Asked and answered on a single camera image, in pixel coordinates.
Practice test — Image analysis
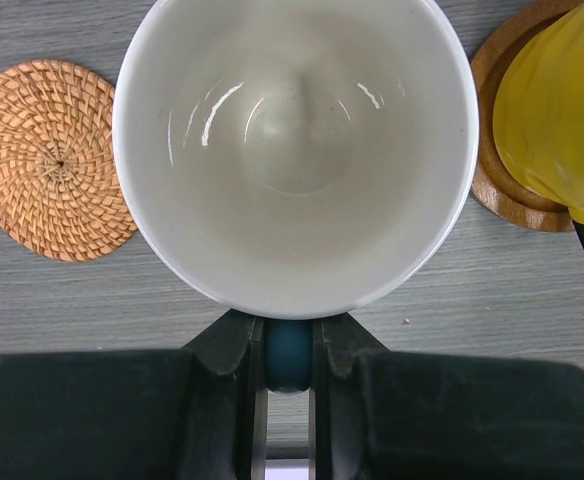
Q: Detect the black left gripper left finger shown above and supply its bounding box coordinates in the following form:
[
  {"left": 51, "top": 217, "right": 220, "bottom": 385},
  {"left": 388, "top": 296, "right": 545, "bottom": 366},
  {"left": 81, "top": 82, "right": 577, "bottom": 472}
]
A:
[{"left": 0, "top": 311, "right": 265, "bottom": 479}]

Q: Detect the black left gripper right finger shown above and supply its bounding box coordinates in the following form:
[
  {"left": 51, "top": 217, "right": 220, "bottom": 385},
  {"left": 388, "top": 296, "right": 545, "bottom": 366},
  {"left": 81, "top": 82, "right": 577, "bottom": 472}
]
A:
[{"left": 311, "top": 314, "right": 584, "bottom": 479}]

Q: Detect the white and blue mug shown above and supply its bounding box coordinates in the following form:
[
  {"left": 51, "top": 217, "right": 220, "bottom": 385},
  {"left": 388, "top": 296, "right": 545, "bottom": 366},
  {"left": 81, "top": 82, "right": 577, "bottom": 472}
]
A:
[{"left": 112, "top": 1, "right": 479, "bottom": 393}]

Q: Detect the woven rattan coaster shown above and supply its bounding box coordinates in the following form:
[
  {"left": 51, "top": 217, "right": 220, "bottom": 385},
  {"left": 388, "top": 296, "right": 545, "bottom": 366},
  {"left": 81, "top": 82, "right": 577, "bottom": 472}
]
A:
[{"left": 0, "top": 59, "right": 137, "bottom": 262}]

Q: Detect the yellow mug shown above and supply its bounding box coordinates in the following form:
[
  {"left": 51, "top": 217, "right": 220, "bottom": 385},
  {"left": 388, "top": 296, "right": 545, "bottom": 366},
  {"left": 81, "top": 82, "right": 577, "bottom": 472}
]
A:
[{"left": 492, "top": 3, "right": 584, "bottom": 250}]

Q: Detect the lavender plastic tray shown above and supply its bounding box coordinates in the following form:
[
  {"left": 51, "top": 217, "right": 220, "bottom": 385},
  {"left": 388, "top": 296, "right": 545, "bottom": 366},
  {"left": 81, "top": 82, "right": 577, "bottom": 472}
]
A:
[{"left": 265, "top": 459, "right": 309, "bottom": 480}]

